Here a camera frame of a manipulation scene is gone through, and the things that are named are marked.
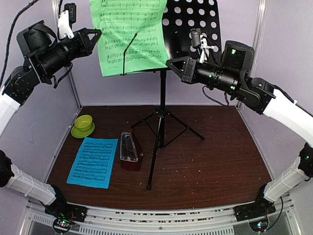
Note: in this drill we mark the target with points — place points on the green bowl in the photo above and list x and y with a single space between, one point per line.
83 123

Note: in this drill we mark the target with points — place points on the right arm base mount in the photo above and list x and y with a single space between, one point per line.
257 216

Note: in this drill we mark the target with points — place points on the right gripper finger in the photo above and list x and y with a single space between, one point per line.
177 61
178 70

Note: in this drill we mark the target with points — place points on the green sheet music page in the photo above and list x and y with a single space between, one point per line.
132 36

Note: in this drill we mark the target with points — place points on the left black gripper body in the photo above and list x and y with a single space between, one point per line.
81 49

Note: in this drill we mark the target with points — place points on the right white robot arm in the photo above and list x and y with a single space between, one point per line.
231 76

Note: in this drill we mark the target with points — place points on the blue sheet music page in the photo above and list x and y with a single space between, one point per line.
93 163

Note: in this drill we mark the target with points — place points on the right aluminium corner post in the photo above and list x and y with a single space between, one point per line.
259 32

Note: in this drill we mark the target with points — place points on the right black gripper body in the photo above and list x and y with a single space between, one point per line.
188 77

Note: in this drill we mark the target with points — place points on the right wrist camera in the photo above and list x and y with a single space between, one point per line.
204 45

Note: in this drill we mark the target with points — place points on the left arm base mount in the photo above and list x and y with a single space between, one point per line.
66 217

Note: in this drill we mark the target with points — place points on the left aluminium corner post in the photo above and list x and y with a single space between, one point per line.
70 79

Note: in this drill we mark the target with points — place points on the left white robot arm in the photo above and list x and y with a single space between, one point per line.
43 56

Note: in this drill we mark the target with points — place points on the aluminium front rail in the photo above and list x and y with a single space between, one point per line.
206 221

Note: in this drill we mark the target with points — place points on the aluminium corner post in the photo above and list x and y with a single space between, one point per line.
70 79
259 32

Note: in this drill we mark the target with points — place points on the brown wooden metronome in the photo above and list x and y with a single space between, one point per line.
131 154

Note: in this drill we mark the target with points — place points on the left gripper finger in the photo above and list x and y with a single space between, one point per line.
93 41
96 32

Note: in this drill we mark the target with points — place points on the green saucer plate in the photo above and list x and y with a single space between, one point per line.
76 133

